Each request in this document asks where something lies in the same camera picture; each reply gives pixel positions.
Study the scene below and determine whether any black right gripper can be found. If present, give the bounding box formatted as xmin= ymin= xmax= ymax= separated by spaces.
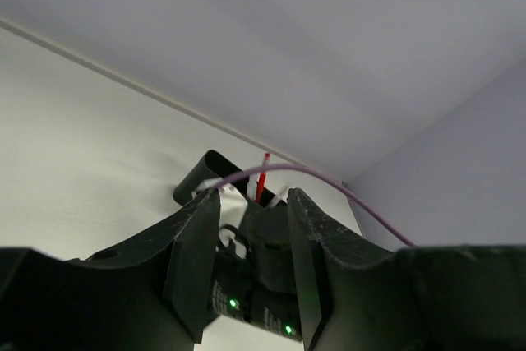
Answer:
xmin=206 ymin=202 xmax=302 ymax=342

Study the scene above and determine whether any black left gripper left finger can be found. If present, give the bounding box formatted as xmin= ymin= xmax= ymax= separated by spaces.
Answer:
xmin=65 ymin=192 xmax=220 ymax=345

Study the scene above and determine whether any red ballpoint pen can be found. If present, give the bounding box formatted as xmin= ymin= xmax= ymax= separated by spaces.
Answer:
xmin=256 ymin=152 xmax=270 ymax=204

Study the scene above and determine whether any black stationery container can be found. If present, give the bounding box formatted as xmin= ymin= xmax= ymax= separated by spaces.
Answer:
xmin=173 ymin=150 xmax=287 ymax=219

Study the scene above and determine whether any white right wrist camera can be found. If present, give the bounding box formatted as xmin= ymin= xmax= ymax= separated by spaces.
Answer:
xmin=191 ymin=178 xmax=248 ymax=261

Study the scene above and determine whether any orange highlighter pen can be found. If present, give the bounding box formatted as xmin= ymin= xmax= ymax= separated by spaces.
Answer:
xmin=247 ymin=179 xmax=257 ymax=201

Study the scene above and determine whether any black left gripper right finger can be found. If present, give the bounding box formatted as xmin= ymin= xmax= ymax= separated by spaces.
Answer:
xmin=288 ymin=188 xmax=399 ymax=350

